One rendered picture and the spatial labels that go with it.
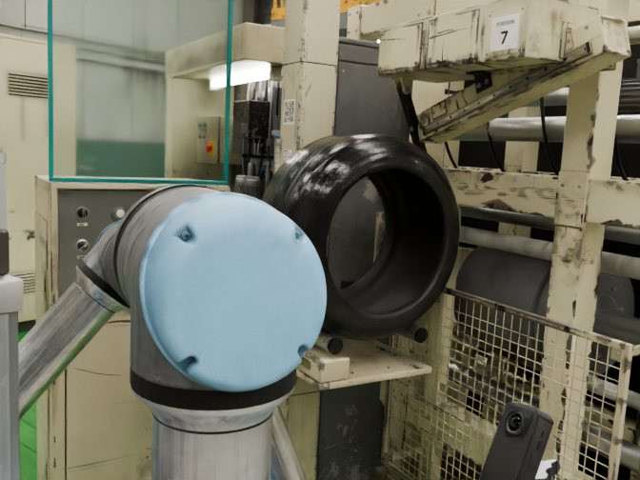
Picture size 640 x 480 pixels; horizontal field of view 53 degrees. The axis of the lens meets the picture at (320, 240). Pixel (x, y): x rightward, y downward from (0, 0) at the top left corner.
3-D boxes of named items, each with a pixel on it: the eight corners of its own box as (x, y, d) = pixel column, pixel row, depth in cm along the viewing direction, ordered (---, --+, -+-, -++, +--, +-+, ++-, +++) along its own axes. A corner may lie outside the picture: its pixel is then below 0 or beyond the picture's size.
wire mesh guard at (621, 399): (380, 462, 231) (392, 270, 222) (384, 461, 232) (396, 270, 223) (595, 627, 154) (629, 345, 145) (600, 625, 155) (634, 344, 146)
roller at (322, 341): (286, 311, 197) (277, 324, 197) (276, 303, 195) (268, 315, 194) (347, 344, 167) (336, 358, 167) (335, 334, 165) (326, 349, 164)
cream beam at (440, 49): (374, 76, 202) (377, 28, 200) (437, 84, 214) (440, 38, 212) (523, 57, 150) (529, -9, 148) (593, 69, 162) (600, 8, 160)
